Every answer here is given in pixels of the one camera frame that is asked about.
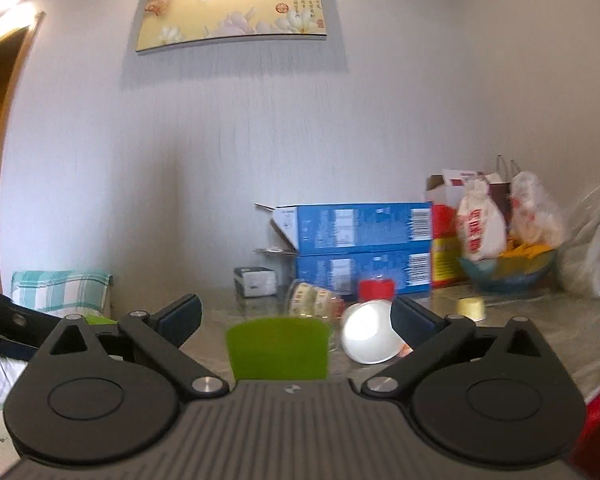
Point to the blue cardboard box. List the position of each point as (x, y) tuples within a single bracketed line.
[(365, 270), (360, 227)]

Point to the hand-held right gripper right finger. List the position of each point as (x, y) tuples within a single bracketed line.
[(409, 324)]

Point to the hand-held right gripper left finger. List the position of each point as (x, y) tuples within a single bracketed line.
[(182, 314)]

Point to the clear red printed snack bag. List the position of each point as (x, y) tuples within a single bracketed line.
[(535, 215)]

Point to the silver blister pack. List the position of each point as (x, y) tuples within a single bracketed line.
[(275, 250)]

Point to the small grey white box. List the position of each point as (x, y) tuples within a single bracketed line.
[(255, 282)]

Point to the wooden door frame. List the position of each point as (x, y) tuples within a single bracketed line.
[(0, 110)]

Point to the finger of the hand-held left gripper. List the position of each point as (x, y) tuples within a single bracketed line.
[(5, 310)]

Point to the orange snacks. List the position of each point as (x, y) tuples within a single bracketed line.
[(527, 250)]

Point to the green checkered cloth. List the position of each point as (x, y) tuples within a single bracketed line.
[(62, 290)]

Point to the green square item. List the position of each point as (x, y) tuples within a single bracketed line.
[(277, 350)]

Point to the blue bowl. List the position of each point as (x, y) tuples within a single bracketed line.
[(505, 272)]

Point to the red yellow box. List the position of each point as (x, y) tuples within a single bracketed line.
[(446, 252)]

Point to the open white red carton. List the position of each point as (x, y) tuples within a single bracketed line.
[(450, 185)]

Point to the clear labelled jar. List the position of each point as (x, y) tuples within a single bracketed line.
[(312, 300)]

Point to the white paper cup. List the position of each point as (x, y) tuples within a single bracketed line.
[(370, 332)]

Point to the clear plastic bag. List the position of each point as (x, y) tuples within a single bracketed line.
[(592, 245)]

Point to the floral wall poster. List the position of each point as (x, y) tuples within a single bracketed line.
[(230, 0)]

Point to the small yellow cup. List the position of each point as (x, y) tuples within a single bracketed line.
[(471, 308)]

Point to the white red printed snack bag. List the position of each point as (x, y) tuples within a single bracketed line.
[(480, 227)]

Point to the brown paper bag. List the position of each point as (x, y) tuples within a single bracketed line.
[(500, 187)]

